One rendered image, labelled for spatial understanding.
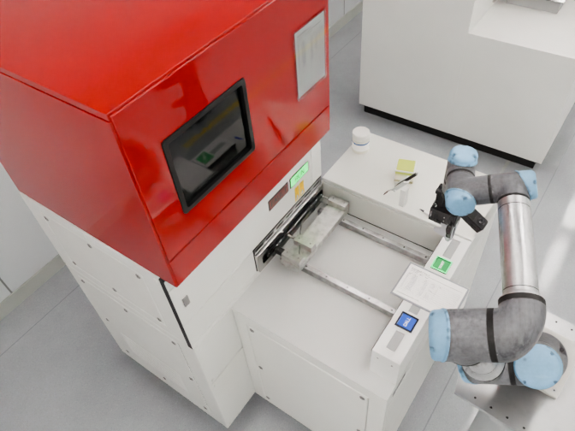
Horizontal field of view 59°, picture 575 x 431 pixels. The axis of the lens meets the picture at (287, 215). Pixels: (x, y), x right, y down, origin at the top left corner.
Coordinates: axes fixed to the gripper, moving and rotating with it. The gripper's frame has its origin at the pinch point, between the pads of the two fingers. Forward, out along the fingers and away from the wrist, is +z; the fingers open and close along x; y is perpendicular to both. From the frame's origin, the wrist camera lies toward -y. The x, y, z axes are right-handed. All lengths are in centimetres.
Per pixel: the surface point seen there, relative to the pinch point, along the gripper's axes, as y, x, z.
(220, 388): 59, 62, 67
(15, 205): 207, 48, 55
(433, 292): -1.5, 11.5, 14.4
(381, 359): 2.0, 40.0, 17.4
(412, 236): 17.2, -15.1, 25.2
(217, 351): 59, 57, 44
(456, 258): -2.4, -5.3, 14.7
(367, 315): 15.9, 22.5, 28.7
